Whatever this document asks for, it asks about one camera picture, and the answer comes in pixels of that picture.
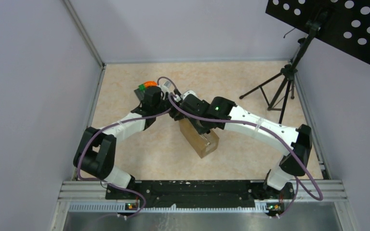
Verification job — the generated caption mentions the brown cardboard express box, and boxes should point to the brown cardboard express box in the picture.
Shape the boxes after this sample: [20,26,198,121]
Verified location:
[179,119,220,159]

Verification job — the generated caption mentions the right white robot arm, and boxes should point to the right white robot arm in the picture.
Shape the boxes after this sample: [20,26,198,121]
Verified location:
[168,94,320,198]

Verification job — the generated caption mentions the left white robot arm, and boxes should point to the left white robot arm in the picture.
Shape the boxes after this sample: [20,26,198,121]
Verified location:
[73,85,171,199]

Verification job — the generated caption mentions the black tripod stand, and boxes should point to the black tripod stand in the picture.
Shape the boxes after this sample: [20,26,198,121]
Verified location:
[239,12,329,124]

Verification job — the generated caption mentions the black perforated stand tray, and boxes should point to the black perforated stand tray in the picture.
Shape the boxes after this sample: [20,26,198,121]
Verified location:
[265,0,370,65]

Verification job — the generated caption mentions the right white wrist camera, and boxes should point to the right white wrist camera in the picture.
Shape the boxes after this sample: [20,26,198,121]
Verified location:
[181,90,198,100]

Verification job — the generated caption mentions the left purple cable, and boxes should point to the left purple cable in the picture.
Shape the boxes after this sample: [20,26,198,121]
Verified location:
[76,76,178,182]

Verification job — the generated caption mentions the purple cable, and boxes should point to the purple cable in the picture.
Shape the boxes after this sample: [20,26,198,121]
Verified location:
[76,76,178,182]
[167,92,324,218]

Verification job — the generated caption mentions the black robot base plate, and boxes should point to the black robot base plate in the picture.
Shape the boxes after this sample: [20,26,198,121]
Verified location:
[105,180,294,208]

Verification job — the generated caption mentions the grey slotted cable duct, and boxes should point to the grey slotted cable duct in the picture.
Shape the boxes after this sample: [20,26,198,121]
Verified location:
[68,202,269,213]

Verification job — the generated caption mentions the aluminium frame rail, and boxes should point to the aluminium frame rail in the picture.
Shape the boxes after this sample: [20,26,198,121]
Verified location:
[62,0,105,69]

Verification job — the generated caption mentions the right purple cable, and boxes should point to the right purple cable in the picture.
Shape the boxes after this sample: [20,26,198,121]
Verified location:
[167,92,324,218]

